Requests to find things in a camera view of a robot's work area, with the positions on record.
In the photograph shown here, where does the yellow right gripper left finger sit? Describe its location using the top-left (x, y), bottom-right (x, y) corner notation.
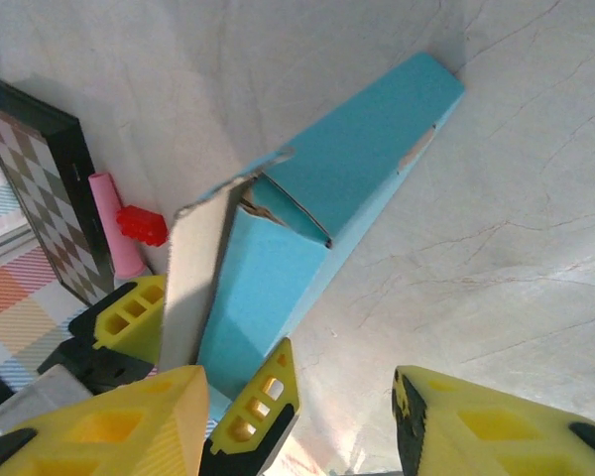
top-left (0, 365), bottom-right (210, 476)

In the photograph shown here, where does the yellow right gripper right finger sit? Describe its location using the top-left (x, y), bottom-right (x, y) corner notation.
top-left (392, 365), bottom-right (595, 476)

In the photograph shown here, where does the teal paper box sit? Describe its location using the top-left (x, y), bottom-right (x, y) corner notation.
top-left (161, 52), bottom-right (466, 422)

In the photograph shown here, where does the pink cone tube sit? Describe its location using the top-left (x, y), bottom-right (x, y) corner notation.
top-left (87, 172), bottom-right (150, 282)

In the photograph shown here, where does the red toy brick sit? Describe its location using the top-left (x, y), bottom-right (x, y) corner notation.
top-left (116, 205), bottom-right (170, 247)

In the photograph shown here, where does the black folding chessboard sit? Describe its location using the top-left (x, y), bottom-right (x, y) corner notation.
top-left (0, 78), bottom-right (115, 306)

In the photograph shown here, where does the aluminium side rail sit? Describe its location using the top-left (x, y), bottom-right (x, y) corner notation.
top-left (0, 225), bottom-right (39, 264)

